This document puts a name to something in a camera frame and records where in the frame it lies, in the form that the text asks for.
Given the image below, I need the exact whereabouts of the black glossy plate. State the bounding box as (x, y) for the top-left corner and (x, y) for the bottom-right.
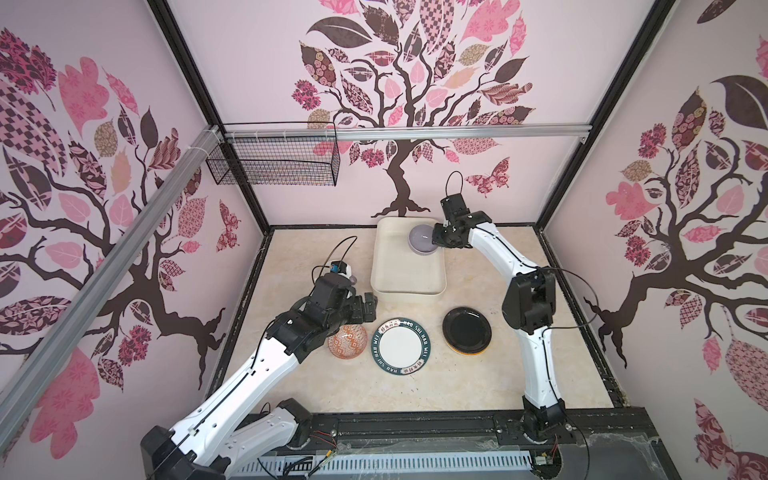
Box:
(442, 307), (492, 351)

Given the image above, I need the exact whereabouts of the white slotted cable duct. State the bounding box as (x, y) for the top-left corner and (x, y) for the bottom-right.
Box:
(232, 451), (532, 479)

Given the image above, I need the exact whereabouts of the white plastic bin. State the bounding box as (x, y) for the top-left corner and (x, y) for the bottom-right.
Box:
(370, 217), (447, 303)

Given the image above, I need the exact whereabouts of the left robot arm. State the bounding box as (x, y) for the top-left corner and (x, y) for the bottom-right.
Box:
(140, 272), (378, 479)

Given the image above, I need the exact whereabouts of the aluminium frame rail back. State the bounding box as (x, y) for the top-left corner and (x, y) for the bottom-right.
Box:
(225, 123), (592, 141)

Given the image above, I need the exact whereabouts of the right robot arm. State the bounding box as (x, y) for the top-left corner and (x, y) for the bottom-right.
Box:
(432, 193), (566, 443)

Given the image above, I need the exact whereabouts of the black wire basket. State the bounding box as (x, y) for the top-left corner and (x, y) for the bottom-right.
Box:
(206, 120), (341, 187)

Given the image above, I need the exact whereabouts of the aluminium frame rail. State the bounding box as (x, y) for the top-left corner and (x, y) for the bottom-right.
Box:
(1, 125), (221, 448)
(225, 123), (592, 141)

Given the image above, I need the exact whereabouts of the orange rimmed plate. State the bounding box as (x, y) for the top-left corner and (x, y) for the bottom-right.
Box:
(450, 346), (487, 356)

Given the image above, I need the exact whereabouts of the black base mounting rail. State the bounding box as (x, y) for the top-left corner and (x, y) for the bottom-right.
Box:
(261, 407), (681, 479)

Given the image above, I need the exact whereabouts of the lavender ceramic bowl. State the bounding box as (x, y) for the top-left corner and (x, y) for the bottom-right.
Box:
(408, 224), (438, 256)

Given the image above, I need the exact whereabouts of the green rimmed lettered plate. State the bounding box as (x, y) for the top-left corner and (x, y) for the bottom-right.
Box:
(370, 317), (432, 376)

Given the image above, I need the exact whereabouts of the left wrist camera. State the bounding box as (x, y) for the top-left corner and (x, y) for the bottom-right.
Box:
(330, 260), (352, 278)

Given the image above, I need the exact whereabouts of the orange patterned bowl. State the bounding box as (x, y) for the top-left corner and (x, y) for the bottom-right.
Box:
(328, 324), (368, 360)

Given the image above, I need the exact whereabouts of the aluminium frame rail left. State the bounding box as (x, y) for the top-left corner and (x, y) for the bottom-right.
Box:
(1, 125), (221, 448)

